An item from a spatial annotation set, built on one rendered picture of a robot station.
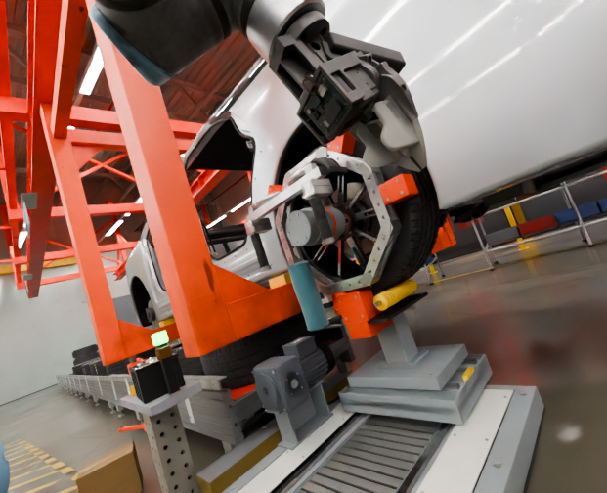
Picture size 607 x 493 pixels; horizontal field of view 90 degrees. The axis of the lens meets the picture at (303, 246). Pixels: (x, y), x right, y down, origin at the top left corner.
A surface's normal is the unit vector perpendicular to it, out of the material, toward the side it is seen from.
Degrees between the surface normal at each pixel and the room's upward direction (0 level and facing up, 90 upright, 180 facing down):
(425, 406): 90
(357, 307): 90
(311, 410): 90
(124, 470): 90
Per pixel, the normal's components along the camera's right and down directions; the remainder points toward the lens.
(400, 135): 0.39, -0.30
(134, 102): 0.65, -0.29
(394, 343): -0.69, 0.15
